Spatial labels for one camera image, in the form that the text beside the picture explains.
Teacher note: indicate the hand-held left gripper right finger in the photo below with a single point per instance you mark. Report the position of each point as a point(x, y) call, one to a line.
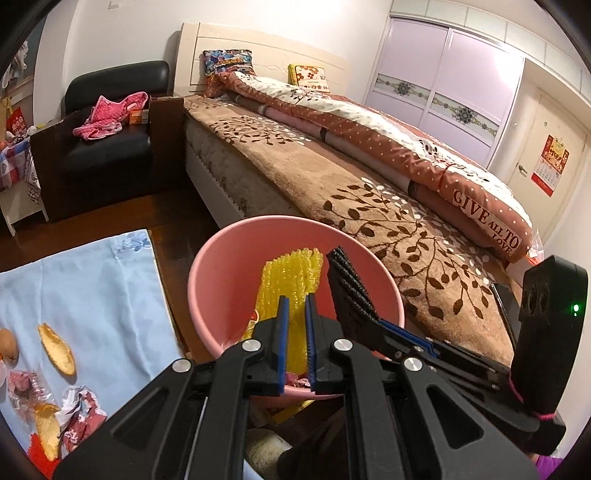
point(311, 341)

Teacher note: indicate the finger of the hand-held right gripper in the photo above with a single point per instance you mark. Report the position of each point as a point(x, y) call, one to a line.
point(406, 334)
point(461, 374)

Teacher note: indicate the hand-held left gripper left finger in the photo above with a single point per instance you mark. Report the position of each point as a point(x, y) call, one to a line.
point(282, 341)

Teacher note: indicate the yellow bubble wrap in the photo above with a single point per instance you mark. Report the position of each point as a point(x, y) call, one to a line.
point(286, 281)

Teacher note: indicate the black ribbed plastic piece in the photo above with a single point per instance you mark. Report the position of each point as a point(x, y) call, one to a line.
point(346, 286)

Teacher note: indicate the pink plastic bucket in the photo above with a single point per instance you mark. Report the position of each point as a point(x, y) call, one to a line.
point(231, 277)

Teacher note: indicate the pink white printed wrapper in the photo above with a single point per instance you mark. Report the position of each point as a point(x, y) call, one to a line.
point(298, 380)

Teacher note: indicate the black smartphone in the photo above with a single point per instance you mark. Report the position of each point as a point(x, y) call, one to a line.
point(503, 314)

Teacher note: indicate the yellow packet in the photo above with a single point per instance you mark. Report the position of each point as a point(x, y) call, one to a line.
point(288, 410)

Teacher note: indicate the person's dark trouser leg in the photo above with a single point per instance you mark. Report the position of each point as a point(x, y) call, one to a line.
point(318, 443)

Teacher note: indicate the beige fluffy slipper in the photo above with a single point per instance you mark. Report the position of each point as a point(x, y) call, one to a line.
point(268, 450)

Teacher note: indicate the brown leaf-patterned blanket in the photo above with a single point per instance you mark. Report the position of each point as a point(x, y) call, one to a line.
point(323, 184)

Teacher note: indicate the light blue floral tablecloth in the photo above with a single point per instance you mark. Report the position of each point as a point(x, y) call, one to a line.
point(92, 300)

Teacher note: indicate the white door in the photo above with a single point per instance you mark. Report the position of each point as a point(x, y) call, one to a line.
point(531, 138)

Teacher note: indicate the polka dot quilt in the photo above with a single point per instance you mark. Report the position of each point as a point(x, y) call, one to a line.
point(392, 138)

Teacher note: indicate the crumpled red white wrapper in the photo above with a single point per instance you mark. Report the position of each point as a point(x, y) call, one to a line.
point(81, 410)

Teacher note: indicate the long orange peel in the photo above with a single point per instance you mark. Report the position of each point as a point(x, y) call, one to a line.
point(57, 350)

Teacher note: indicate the curled orange peel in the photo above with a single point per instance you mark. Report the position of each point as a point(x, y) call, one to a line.
point(48, 429)

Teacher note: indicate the black leather armchair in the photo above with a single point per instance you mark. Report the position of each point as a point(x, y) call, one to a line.
point(115, 152)

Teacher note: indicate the clear red candy wrapper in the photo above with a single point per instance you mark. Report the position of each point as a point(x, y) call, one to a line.
point(25, 385)

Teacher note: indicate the yellow floral pillow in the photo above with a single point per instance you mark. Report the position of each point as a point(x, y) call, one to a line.
point(309, 76)

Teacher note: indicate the orange cardboard box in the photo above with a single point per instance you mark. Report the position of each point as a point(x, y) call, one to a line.
point(138, 117)

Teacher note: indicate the red plastic scrap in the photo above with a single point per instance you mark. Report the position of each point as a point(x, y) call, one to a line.
point(36, 450)

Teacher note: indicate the brown walnut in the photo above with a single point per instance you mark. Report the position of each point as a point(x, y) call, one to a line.
point(8, 345)

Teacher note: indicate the lilac sliding-door wardrobe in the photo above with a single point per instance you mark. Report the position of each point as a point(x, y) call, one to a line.
point(415, 55)

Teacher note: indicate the colourful cartoon pillow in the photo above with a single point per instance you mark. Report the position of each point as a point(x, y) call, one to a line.
point(228, 62)

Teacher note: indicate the pink polka dot clothing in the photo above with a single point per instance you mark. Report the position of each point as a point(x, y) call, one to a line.
point(108, 113)

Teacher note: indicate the white side table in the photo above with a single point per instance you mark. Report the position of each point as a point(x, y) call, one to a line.
point(21, 207)

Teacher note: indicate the black white patterned cloth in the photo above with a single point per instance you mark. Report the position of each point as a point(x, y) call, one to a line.
point(33, 175)

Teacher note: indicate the cream wooden bed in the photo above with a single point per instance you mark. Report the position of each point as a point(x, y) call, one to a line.
point(221, 46)

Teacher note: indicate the red gift bag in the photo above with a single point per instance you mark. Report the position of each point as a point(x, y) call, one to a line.
point(17, 122)

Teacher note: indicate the red wall calendar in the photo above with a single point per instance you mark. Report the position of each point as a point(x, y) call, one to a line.
point(551, 161)

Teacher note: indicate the grey blue wall picture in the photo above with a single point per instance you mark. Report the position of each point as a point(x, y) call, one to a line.
point(32, 46)

